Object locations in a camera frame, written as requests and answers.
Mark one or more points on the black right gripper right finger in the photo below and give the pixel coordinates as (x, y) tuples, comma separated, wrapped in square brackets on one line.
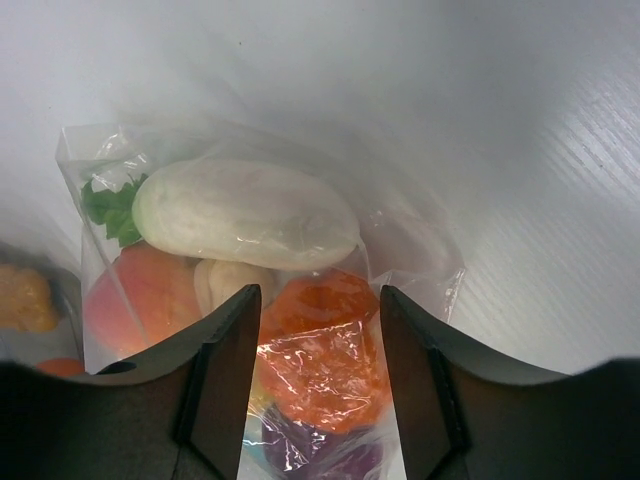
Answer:
[(467, 411)]

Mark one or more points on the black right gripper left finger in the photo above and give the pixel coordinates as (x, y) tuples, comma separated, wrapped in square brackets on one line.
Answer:
[(174, 411)]

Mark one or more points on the purple fake fruit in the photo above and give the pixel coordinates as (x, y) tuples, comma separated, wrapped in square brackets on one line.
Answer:
[(300, 451)]

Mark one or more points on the orange fake orange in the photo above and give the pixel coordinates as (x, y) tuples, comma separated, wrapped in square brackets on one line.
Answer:
[(61, 367)]

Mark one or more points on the clear grey plastic container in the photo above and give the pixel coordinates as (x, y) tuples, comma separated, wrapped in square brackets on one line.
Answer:
[(65, 341)]

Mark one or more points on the clear zip top bag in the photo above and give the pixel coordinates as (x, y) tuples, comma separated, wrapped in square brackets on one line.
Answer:
[(402, 241)]

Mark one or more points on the yellow-orange fake pretzel cluster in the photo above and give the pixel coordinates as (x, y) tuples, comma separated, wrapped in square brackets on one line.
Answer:
[(26, 300)]

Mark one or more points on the pink fake peach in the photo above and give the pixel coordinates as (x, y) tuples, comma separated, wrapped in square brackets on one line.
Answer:
[(149, 297)]

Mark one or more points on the beige fake garlic bulb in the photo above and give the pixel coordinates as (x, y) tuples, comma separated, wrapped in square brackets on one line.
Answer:
[(216, 281)]

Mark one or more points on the red-orange fake pepper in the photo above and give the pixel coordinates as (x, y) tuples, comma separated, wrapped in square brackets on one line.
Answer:
[(318, 356)]

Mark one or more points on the white fake daikon radish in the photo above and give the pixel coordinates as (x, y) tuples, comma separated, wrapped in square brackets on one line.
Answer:
[(245, 211)]

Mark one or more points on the green fake leaf piece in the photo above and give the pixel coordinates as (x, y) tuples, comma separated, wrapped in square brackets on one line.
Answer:
[(113, 210)]

